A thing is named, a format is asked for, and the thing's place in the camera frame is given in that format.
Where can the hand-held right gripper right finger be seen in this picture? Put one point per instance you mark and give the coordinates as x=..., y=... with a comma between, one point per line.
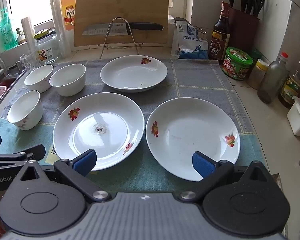
x=202, y=163

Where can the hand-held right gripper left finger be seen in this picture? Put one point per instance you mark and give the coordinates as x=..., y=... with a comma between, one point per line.
x=86, y=161

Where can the white floral ceramic plate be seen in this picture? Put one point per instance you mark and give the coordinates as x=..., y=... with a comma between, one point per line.
x=190, y=130
x=133, y=75
x=107, y=120

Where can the white ceramic bowl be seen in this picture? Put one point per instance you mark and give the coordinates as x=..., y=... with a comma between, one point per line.
x=68, y=78
x=25, y=110
x=38, y=77

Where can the grey and teal checked towel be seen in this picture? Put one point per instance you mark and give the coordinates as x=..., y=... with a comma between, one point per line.
x=190, y=87

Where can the clear glass cup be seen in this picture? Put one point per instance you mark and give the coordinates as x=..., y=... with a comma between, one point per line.
x=28, y=61

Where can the yellow-lidded spice jar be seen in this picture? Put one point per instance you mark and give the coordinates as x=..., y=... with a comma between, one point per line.
x=256, y=77

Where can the green-lidded sauce jar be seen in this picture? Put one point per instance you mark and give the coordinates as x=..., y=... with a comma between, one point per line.
x=236, y=65

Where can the glass jar with green lid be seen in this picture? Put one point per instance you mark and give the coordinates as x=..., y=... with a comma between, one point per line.
x=46, y=50

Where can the white plastic container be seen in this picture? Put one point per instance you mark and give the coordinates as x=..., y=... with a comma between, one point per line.
x=298, y=120

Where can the red-capped clear glass bottle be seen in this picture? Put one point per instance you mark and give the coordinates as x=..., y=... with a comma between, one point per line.
x=271, y=82

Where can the green detergent bottle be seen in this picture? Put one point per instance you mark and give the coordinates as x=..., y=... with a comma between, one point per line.
x=7, y=30

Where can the short clear plastic cup stack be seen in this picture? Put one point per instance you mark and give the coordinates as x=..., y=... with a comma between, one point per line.
x=28, y=32

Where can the white and blue salt bag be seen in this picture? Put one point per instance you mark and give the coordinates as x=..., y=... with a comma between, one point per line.
x=190, y=45

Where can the green-lidded spice jar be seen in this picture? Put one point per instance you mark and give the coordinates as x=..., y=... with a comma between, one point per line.
x=257, y=55

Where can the dark vinegar bottle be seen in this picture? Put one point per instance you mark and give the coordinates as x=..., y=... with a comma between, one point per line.
x=218, y=42

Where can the tall clear plastic cup stack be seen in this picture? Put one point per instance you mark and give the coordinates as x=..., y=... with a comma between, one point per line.
x=60, y=30

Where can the dark red knife block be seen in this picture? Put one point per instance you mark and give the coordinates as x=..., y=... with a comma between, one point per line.
x=242, y=30

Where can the yellow cooking oil jug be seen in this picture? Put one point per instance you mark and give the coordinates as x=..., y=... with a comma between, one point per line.
x=67, y=5

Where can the bamboo cutting board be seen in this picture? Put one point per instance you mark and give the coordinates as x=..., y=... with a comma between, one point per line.
x=102, y=5

